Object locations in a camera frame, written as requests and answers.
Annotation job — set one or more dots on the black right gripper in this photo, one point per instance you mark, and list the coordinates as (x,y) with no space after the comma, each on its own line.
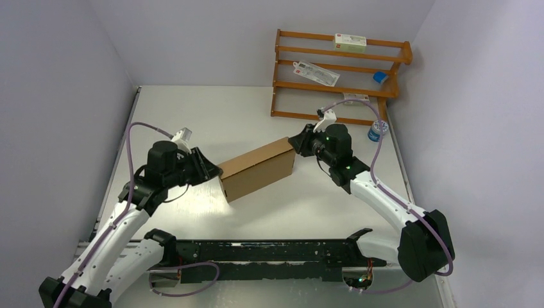
(301,142)

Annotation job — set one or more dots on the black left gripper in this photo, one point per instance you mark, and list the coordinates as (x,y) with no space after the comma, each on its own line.
(204,169)

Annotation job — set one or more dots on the brown cardboard box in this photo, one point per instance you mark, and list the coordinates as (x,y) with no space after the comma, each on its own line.
(256,169)

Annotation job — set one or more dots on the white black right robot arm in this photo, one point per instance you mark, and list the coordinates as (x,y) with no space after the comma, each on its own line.
(423,244)

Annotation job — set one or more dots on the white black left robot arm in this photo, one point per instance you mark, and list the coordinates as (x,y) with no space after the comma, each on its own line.
(98,275)

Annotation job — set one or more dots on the small grey-white box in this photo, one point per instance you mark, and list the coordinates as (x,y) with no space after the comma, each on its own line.
(352,99)

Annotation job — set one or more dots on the green white box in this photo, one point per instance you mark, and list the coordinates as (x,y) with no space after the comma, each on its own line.
(349,43)

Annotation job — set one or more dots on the flat white packet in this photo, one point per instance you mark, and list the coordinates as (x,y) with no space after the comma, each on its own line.
(315,73)

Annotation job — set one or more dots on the blue white round jar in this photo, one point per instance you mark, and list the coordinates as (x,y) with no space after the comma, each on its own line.
(377,130)

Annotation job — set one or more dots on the small blue block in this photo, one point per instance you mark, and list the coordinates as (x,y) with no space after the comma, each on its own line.
(380,77)

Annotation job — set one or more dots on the orange wooden shelf rack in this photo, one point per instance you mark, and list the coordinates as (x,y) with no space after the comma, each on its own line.
(299,98)

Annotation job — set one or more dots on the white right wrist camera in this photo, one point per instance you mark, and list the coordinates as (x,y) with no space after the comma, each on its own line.
(326,118)

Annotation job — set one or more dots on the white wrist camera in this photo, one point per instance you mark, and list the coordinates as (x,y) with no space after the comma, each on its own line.
(181,139)
(326,118)

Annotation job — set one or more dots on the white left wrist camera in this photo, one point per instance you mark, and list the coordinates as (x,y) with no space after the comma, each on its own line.
(181,139)

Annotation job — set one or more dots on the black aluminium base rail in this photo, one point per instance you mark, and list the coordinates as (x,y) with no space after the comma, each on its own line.
(256,260)

